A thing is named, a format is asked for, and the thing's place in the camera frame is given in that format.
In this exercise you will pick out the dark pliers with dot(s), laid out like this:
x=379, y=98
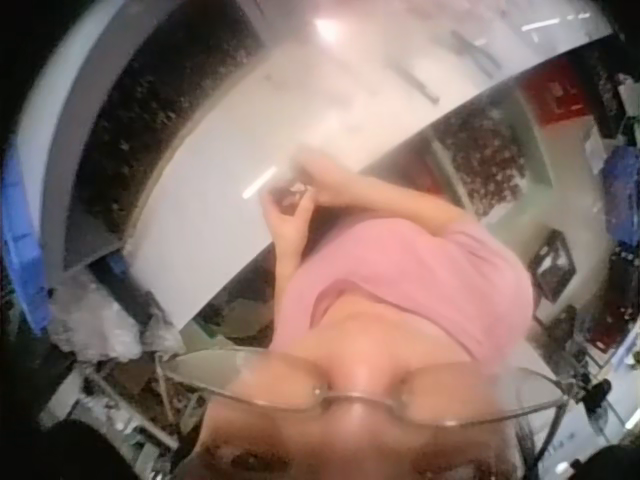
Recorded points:
x=475, y=52

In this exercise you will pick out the white shelf of dark parts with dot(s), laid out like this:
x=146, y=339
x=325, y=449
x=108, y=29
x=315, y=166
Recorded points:
x=487, y=160

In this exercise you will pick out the grey bin of dark parts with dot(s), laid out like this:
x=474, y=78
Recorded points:
x=145, y=115

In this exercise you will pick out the small dark metal part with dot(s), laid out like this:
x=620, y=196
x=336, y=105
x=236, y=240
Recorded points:
x=294, y=194

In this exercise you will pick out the clear plastic bag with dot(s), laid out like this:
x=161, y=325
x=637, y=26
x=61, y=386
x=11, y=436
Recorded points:
x=110, y=320

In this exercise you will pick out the dark hand tool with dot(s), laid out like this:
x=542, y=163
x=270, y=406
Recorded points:
x=420, y=85

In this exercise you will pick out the red plastic crate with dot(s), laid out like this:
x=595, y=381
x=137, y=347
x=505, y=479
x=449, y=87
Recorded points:
x=555, y=97

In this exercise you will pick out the dark blue plastic crate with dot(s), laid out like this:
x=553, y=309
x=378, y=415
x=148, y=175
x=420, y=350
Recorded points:
x=622, y=190

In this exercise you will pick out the person's right hand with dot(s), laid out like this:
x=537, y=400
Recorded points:
x=336, y=189

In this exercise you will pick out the black plastic crate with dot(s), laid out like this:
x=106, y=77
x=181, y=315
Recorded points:
x=552, y=265

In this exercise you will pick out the person's left hand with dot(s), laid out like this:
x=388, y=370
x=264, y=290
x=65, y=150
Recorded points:
x=284, y=222

